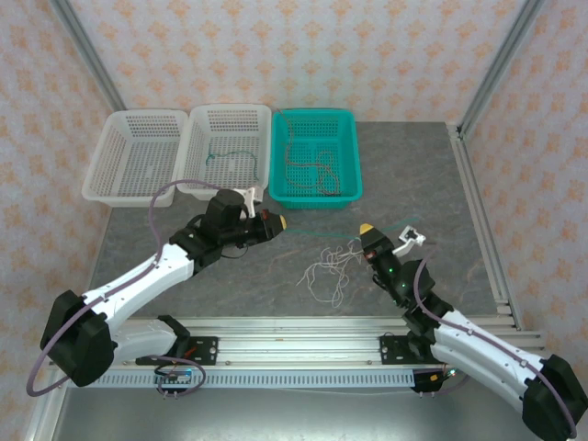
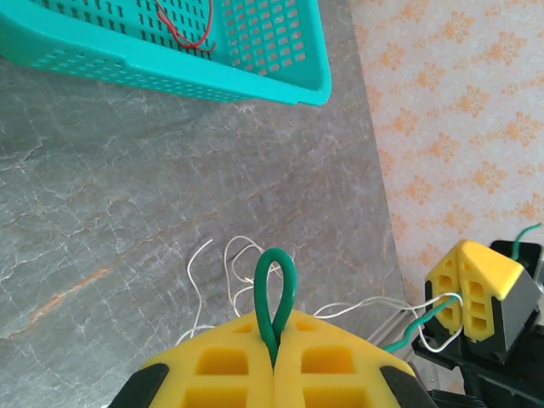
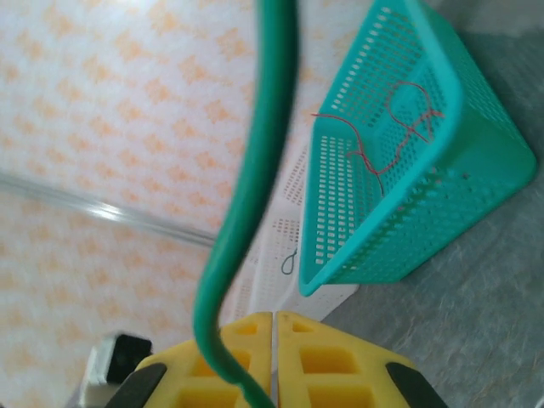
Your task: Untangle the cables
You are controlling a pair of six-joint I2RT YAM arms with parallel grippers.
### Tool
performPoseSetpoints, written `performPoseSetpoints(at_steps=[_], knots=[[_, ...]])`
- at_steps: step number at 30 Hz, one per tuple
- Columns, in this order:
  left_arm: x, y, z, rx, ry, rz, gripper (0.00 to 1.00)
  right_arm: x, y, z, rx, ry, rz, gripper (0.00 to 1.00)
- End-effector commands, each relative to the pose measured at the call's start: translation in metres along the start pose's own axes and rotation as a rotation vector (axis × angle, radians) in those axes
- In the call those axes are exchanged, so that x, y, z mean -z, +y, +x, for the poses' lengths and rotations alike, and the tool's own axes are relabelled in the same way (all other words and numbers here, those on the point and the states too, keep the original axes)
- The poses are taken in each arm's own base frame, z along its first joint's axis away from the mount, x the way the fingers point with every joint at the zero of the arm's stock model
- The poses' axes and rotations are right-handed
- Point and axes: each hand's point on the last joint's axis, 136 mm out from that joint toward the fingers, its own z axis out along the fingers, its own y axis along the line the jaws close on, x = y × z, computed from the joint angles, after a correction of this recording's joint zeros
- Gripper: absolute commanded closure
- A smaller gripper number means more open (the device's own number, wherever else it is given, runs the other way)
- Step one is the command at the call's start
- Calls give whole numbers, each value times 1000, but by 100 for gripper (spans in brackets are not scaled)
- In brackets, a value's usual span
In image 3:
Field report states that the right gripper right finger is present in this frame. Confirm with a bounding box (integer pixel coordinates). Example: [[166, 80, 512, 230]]
[[275, 309, 450, 408]]

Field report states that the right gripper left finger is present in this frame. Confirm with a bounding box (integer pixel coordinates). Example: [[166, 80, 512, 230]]
[[104, 311, 274, 408]]

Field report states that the thin green cable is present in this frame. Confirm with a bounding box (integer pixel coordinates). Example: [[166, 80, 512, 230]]
[[280, 248, 299, 275], [193, 0, 298, 408]]

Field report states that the thin red cable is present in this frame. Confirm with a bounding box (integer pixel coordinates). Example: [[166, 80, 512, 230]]
[[311, 111, 386, 197]]

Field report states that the bundle of coloured wires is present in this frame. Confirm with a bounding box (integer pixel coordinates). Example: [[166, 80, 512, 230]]
[[369, 80, 445, 176]]

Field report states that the white perforated plastic basket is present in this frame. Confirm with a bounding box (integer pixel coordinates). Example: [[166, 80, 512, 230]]
[[231, 142, 359, 325]]

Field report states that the teal perforated plastic basket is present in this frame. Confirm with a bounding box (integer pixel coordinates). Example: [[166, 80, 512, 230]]
[[297, 0, 539, 298]]

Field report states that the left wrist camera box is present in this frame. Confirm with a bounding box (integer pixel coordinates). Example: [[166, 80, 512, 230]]
[[78, 332, 155, 408]]

